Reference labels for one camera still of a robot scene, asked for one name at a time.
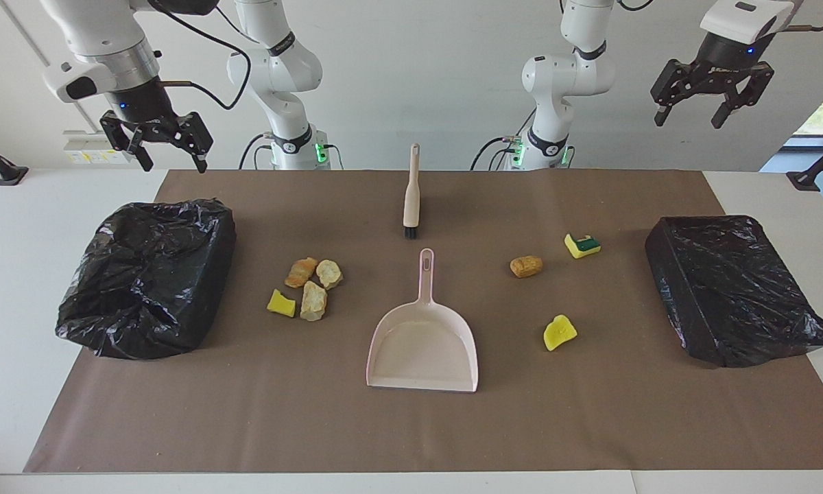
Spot black left base cables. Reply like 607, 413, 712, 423
470, 110, 522, 171

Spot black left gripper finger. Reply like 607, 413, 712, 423
651, 60, 693, 128
711, 63, 775, 130

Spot black table clamp stand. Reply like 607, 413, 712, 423
0, 132, 29, 186
787, 134, 823, 191

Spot yellow and green sponge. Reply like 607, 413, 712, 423
564, 233, 601, 259

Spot rounded beige rock piece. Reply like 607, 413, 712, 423
315, 259, 344, 290

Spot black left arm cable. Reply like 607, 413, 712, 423
617, 0, 823, 34

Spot boxy black bag bin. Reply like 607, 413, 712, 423
645, 215, 823, 368

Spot brown paper table mat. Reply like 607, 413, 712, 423
24, 169, 823, 474

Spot pink plastic dustpan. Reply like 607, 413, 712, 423
366, 248, 479, 393

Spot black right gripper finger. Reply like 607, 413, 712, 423
101, 113, 154, 172
178, 113, 214, 174

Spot white wall socket box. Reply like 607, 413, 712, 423
63, 130, 136, 165

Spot long beige rock piece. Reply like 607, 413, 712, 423
300, 281, 329, 322

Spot black base cables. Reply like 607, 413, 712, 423
239, 132, 275, 170
470, 110, 522, 171

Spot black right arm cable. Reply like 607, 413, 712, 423
147, 0, 252, 110

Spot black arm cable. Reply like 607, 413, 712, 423
147, 0, 252, 110
617, 0, 823, 34

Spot yellow sponge piece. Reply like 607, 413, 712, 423
543, 314, 578, 352
267, 289, 296, 318

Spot beige hand brush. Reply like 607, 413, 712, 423
403, 143, 421, 239

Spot crumpled black bag bin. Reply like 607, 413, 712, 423
56, 198, 237, 360

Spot black right base cables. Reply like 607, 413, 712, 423
239, 132, 275, 170

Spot orange striped rock piece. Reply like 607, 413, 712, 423
285, 257, 318, 289

